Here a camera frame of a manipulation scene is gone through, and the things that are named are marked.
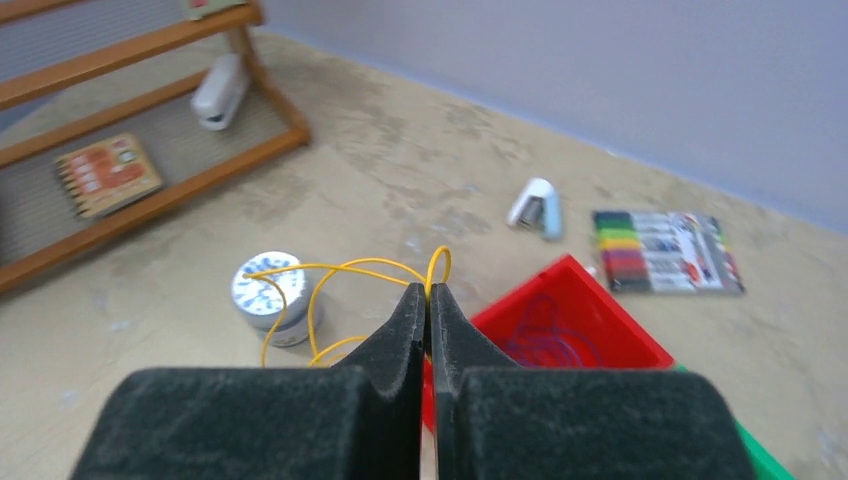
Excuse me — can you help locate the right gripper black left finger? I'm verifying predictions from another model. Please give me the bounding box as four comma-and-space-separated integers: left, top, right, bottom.
72, 284, 425, 479

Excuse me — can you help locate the red plastic bin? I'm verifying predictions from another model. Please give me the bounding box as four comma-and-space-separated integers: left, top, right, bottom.
422, 256, 674, 431

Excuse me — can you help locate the orange card pack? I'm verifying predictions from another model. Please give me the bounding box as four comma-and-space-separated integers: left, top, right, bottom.
54, 133, 164, 219

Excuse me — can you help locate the small blue stapler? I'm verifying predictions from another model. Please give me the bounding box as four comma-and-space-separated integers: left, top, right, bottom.
506, 177, 564, 241

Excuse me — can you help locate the marker pen pack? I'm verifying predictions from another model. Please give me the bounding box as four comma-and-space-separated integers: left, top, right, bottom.
592, 210, 745, 295

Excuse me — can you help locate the blue white round tin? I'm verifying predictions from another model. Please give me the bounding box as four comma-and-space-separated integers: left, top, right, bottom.
231, 251, 313, 348

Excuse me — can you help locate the white stapler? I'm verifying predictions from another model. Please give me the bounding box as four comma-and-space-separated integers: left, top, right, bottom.
190, 53, 251, 131

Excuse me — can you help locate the short yellow cable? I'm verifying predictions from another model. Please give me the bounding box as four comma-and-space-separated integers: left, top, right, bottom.
242, 245, 453, 370

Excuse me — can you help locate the purple thin cable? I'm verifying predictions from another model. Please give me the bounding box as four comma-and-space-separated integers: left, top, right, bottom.
496, 294, 604, 370

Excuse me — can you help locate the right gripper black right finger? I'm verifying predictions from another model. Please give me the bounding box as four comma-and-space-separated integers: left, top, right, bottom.
430, 284, 755, 479

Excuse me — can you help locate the green plastic bin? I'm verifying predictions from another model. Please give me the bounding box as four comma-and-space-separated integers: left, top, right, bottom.
672, 362, 800, 480

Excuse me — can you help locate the white red box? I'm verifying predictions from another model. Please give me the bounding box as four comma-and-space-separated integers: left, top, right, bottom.
178, 0, 247, 21

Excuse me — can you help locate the wooden rack shelf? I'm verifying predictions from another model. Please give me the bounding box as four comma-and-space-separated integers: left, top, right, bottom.
1, 1, 312, 291

